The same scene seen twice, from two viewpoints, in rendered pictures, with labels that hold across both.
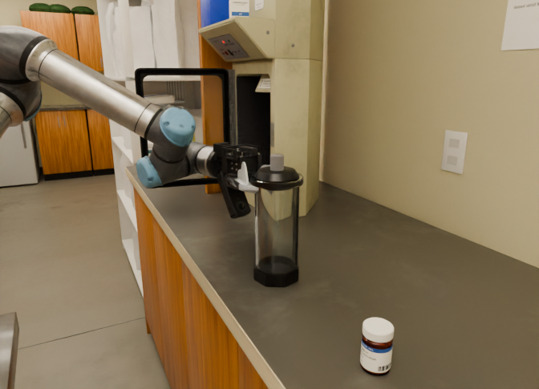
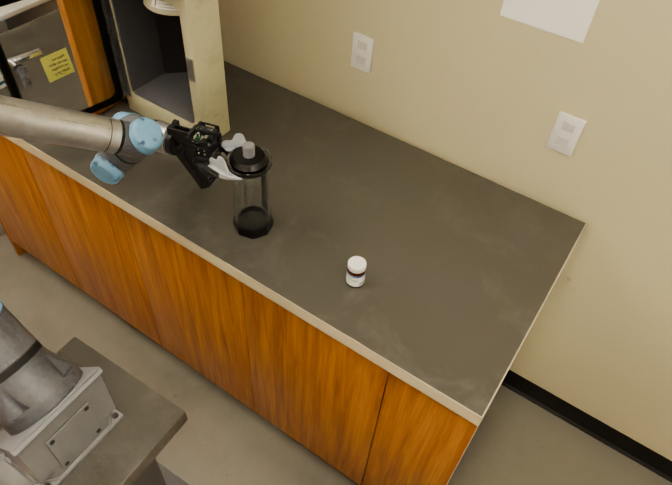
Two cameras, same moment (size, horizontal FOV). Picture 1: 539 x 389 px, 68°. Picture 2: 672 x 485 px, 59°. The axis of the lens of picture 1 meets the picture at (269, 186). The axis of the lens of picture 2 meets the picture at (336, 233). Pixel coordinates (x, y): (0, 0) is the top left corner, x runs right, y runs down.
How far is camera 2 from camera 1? 0.84 m
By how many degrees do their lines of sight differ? 42
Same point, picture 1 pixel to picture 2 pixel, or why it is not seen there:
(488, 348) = (410, 243)
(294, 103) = (208, 31)
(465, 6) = not seen: outside the picture
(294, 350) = (304, 287)
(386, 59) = not seen: outside the picture
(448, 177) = (357, 73)
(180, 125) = (153, 139)
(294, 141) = (212, 68)
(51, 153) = not seen: outside the picture
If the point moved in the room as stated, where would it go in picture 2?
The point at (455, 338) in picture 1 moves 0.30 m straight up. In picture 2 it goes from (391, 242) to (408, 153)
